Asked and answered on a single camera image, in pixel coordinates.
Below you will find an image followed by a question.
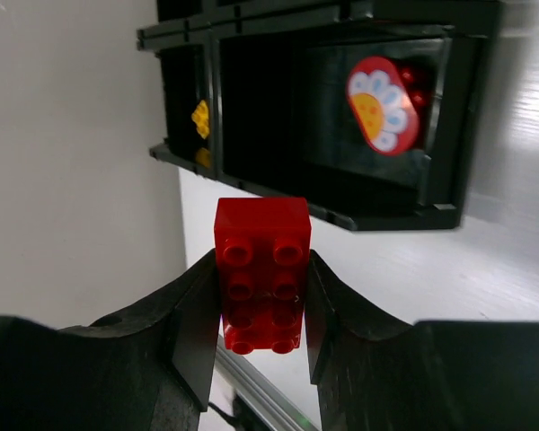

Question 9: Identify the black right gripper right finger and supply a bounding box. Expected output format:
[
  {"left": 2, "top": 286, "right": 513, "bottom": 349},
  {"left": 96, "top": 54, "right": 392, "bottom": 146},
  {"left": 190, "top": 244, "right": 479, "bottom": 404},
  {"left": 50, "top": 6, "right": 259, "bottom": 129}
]
[{"left": 305, "top": 253, "right": 539, "bottom": 430}]

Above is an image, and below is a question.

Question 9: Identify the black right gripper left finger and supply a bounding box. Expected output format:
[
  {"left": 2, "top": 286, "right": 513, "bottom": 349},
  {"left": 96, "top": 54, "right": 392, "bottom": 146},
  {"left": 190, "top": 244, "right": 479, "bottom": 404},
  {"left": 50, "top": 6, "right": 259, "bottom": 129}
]
[{"left": 0, "top": 252, "right": 220, "bottom": 430}]

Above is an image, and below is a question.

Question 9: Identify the red long lego brick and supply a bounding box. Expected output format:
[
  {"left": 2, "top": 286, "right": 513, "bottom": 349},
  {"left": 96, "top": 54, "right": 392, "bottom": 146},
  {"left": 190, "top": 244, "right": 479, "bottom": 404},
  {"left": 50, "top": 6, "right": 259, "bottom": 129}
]
[{"left": 214, "top": 198, "right": 312, "bottom": 355}]

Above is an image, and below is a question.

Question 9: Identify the red flower print lego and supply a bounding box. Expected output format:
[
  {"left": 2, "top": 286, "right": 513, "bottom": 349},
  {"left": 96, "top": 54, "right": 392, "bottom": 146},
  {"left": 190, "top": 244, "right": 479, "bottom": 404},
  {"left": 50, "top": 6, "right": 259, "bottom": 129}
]
[{"left": 345, "top": 56, "right": 433, "bottom": 156}]

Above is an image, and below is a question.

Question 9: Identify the yellow oval lego brick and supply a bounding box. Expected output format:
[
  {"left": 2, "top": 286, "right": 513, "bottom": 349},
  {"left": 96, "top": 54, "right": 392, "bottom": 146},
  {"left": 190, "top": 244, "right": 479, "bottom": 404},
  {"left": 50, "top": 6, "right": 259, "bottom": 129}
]
[{"left": 195, "top": 147, "right": 211, "bottom": 169}]

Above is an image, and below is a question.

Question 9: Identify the yellow smiley face lego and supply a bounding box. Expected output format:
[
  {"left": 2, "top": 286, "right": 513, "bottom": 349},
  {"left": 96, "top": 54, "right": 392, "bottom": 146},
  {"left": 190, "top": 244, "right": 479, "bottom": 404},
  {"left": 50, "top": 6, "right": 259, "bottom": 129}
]
[{"left": 191, "top": 100, "right": 210, "bottom": 139}]

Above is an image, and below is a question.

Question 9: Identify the black four-compartment sorting tray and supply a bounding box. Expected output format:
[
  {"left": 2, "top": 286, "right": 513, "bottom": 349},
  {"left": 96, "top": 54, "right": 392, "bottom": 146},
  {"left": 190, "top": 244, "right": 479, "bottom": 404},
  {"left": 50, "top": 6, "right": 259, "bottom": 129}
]
[{"left": 137, "top": 1, "right": 503, "bottom": 231}]

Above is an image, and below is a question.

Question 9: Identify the aluminium rail frame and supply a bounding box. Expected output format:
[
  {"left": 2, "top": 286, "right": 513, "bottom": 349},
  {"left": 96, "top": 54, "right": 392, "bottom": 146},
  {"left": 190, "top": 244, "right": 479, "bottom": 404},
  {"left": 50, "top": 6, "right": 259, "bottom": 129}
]
[{"left": 215, "top": 339, "right": 319, "bottom": 430}]

